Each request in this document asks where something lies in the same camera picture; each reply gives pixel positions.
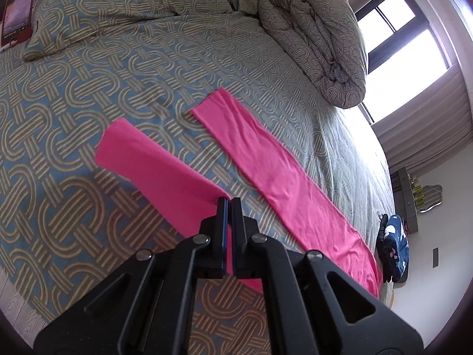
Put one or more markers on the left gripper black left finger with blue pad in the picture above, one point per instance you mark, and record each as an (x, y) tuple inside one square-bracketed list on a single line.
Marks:
[(145, 306)]

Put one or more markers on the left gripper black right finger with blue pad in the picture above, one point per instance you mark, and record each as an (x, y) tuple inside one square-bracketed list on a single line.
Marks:
[(312, 306)]

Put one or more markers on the pink pants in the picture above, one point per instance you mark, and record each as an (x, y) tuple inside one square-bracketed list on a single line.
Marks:
[(184, 197)]

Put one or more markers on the folded black garment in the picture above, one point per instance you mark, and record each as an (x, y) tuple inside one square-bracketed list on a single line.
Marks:
[(380, 247)]

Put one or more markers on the folded navy floral garment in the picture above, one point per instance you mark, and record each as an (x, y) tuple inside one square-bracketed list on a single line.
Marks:
[(396, 247)]

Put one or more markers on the grey dresser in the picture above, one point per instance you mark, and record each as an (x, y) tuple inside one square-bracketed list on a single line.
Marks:
[(404, 200)]

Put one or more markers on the cloud shaped mirror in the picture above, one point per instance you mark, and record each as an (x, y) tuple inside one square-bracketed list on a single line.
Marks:
[(431, 197)]

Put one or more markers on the right beige curtain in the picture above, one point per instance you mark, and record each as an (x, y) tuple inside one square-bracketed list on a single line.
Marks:
[(430, 129)]

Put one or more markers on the patterned grey bed sheet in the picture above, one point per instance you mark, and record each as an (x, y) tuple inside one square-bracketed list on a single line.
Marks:
[(66, 222)]

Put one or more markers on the dark framed window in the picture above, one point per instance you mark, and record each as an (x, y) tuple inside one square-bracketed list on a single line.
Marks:
[(404, 53)]

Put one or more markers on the folded patterned duvet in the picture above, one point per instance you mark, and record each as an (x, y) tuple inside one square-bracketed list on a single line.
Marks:
[(323, 38)]

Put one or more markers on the smartphone in red case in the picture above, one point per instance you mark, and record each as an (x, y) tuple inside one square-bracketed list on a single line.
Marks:
[(17, 23)]

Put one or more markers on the dark wall switch plate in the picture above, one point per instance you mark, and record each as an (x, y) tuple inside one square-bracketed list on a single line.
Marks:
[(435, 257)]

